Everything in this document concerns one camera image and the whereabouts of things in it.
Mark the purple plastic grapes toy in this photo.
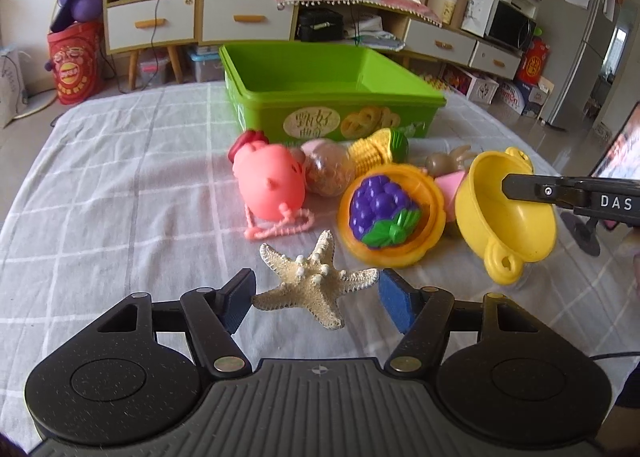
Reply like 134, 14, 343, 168
348, 174, 424, 249

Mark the white dried starfish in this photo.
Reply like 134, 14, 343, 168
252, 229, 380, 330

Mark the yellow plastic toy pot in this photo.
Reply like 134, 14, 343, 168
454, 147, 556, 286

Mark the pink rubber pig toy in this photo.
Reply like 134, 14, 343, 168
228, 129, 314, 240

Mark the clear capsule pink cap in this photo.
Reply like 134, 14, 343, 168
302, 139, 355, 197

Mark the pink triangular toy piece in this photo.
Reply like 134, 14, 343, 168
435, 170, 466, 222

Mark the beige rubber octopus toy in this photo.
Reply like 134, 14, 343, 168
424, 145, 477, 178

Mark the yellow plastic corn toy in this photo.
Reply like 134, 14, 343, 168
347, 128, 409, 178

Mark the silver refrigerator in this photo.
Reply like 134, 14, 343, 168
537, 0, 623, 130

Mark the green plastic storage box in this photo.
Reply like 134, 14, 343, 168
219, 41, 446, 144

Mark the low white drawer unit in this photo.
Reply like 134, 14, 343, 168
402, 20, 521, 79

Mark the white paper shopping bag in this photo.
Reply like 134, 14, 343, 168
0, 47, 28, 129

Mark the red printed bucket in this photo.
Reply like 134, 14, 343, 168
46, 21, 104, 105

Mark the black bag on shelf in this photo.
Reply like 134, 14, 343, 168
295, 6, 344, 42

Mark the wooden cabinet with drawers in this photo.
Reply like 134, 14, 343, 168
103, 0, 298, 91

